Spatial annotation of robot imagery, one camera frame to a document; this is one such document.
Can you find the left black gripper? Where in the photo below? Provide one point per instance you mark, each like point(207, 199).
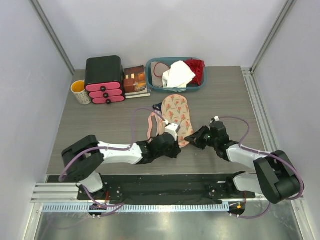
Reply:
point(175, 150)

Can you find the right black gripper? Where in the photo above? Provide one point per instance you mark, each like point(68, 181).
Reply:
point(196, 138)

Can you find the pink mesh laundry bag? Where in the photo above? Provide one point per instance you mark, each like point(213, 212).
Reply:
point(175, 109)

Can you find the navy blue bra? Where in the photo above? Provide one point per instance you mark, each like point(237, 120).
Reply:
point(157, 107)

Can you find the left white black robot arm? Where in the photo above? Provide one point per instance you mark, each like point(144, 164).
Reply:
point(82, 159)

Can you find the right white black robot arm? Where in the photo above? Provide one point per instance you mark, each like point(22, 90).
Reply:
point(274, 176)

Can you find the teal plastic basket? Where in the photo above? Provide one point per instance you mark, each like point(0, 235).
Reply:
point(169, 61)

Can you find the white cloth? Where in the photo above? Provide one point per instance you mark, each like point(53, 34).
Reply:
point(178, 76)

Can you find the stack of books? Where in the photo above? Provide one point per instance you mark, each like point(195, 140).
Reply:
point(134, 83)

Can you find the red garment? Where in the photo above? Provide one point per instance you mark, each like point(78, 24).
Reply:
point(197, 67)

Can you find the grey cloth with red loop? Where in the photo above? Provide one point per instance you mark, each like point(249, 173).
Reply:
point(157, 71)

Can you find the black pink drawer organizer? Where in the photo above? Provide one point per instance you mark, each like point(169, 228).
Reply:
point(104, 79)

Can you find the yellow inside patterned mug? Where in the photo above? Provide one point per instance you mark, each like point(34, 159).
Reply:
point(80, 93)

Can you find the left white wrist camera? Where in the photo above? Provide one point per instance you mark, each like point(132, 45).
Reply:
point(172, 129)

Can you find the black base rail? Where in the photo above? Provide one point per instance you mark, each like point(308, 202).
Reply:
point(167, 190)

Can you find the white slotted cable duct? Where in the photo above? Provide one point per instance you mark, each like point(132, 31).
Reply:
point(87, 207)

